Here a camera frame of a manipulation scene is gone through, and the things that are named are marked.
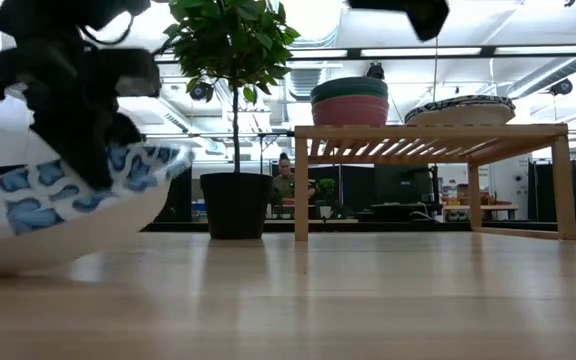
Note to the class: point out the pink bowl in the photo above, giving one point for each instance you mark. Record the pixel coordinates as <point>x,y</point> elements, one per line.
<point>350,114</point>

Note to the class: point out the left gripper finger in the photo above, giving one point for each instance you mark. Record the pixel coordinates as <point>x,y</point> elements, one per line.
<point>125,131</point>
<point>75,145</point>

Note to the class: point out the green bowl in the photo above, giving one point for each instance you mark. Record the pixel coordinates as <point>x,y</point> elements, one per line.
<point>350,95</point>

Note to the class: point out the green potted plant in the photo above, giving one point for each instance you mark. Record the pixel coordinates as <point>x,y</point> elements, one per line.
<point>233,45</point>

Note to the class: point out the black overhead camera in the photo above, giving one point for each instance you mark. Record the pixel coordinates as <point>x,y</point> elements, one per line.
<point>375,71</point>

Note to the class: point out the black background monitor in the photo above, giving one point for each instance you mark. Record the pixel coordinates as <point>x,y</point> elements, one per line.
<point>400,182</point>

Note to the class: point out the blue-grey bowl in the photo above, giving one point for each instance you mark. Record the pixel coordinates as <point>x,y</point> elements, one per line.
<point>350,82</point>

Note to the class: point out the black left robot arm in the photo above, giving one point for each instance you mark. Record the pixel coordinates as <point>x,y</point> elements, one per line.
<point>68,12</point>

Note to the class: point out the black round ceiling fixture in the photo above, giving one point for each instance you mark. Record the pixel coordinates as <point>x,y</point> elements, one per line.
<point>200,91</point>
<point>561,87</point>

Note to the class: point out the person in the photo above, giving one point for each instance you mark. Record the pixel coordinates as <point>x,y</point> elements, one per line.
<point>284,182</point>

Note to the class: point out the wooden slatted shelf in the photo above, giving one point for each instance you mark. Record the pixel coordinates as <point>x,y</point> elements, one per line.
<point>418,132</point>

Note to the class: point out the small plant white pot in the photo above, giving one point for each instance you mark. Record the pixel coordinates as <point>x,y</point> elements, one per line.
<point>327,192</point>

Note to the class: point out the blue patterned paper plate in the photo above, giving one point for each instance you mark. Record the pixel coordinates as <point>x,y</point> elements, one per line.
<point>460,116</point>
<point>43,215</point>
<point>460,101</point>

